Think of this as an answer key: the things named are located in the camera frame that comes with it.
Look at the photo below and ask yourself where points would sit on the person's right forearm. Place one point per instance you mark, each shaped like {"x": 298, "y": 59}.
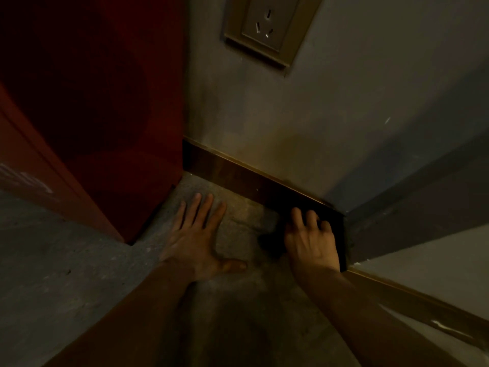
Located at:
{"x": 363, "y": 321}

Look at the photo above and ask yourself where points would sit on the person's left hand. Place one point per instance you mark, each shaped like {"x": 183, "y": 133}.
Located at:
{"x": 193, "y": 250}

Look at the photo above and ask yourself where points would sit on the person's left forearm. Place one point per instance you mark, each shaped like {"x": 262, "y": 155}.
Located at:
{"x": 130, "y": 321}

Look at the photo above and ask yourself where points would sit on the person's left thumb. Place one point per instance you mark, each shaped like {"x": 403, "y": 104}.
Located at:
{"x": 233, "y": 267}

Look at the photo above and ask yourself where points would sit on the person's left little finger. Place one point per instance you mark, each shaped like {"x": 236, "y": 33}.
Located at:
{"x": 181, "y": 214}

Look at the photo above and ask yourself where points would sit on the black cloth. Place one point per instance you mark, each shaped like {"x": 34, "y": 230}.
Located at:
{"x": 272, "y": 245}

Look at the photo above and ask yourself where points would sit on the person's right hand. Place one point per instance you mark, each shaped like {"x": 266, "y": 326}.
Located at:
{"x": 311, "y": 250}

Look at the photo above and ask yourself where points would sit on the dark wooden baseboard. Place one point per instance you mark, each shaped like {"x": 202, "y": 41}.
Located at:
{"x": 420, "y": 305}
{"x": 244, "y": 177}

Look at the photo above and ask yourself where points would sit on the person's right middle finger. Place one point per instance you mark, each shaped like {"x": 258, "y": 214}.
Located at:
{"x": 312, "y": 220}

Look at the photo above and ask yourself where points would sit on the person's left middle finger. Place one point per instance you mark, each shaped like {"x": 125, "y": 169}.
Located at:
{"x": 205, "y": 210}

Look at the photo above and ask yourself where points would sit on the gold framed wall socket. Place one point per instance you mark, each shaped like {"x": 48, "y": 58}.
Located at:
{"x": 267, "y": 26}

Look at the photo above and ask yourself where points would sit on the red wooden cabinet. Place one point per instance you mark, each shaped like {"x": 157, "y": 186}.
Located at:
{"x": 91, "y": 110}

